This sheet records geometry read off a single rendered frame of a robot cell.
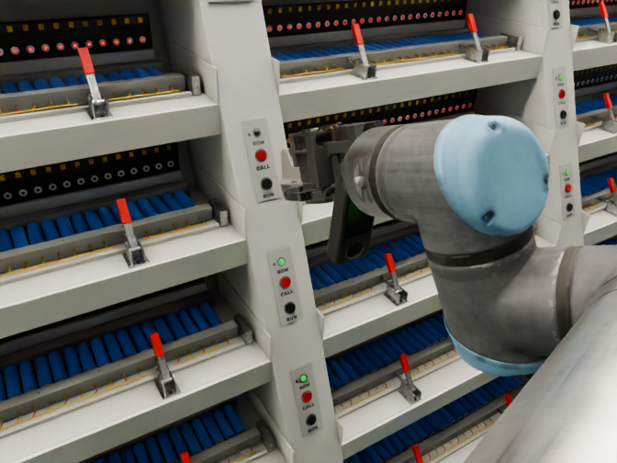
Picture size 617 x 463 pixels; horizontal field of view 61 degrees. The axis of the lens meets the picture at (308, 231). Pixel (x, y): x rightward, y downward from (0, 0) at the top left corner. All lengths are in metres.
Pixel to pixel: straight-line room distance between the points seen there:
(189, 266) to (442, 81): 0.56
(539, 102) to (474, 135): 0.83
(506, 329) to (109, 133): 0.54
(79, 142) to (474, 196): 0.52
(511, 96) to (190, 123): 0.75
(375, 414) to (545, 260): 0.66
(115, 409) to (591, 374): 0.68
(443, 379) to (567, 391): 0.89
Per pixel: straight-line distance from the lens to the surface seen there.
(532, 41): 1.23
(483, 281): 0.44
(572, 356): 0.28
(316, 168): 0.58
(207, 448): 0.98
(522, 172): 0.43
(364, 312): 0.96
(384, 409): 1.06
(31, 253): 0.80
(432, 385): 1.12
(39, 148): 0.74
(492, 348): 0.48
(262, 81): 0.81
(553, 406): 0.24
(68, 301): 0.76
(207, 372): 0.86
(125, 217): 0.77
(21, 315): 0.76
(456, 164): 0.40
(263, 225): 0.81
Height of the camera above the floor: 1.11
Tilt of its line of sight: 12 degrees down
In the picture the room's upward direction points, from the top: 10 degrees counter-clockwise
